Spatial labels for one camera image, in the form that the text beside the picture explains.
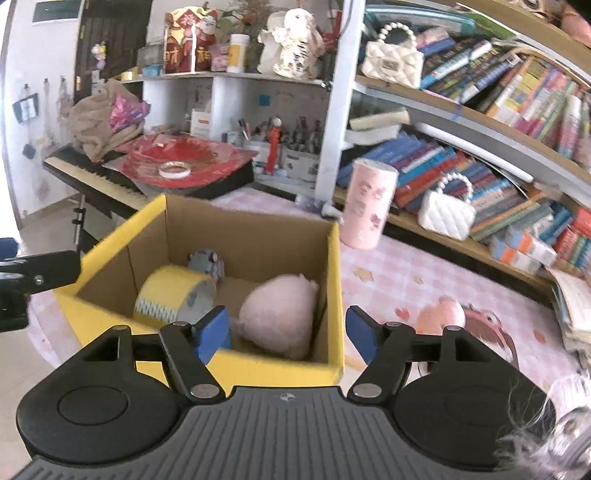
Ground pink chick toy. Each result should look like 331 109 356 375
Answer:
415 296 466 335

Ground yellow tape roll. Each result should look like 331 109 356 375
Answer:
132 265 216 327

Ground small grey toy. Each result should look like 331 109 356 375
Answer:
187 249 225 283

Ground pink plush ball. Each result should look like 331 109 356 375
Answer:
230 274 320 361

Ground yellow cardboard box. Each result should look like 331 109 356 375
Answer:
55 195 345 391

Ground black electric piano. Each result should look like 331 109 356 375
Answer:
42 145 254 219

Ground white quilted handbag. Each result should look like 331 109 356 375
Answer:
418 172 477 241

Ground pink cylinder canister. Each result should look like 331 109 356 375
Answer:
339 158 399 250

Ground orange white box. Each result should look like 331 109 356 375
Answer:
489 228 557 275

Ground beige crumpled cloth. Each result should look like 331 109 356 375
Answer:
67 79 145 163

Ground white tape roll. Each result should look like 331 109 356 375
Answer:
158 161 191 180

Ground pink foil wrapper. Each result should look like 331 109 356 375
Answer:
109 94 151 133

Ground stack of papers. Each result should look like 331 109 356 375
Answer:
548 269 591 360

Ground red figure pen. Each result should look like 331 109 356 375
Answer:
264 117 283 175

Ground white pen holder box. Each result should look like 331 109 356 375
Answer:
281 147 320 183

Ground white bookshelf unit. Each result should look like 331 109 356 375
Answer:
123 1 590 298

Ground cream quilted handbag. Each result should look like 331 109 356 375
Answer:
361 22 424 89

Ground red fortune god decoration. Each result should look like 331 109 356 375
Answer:
163 6 218 74

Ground white yellow bottle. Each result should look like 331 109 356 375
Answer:
226 34 250 73

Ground white rabbit figurine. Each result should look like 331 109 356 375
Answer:
256 8 325 81

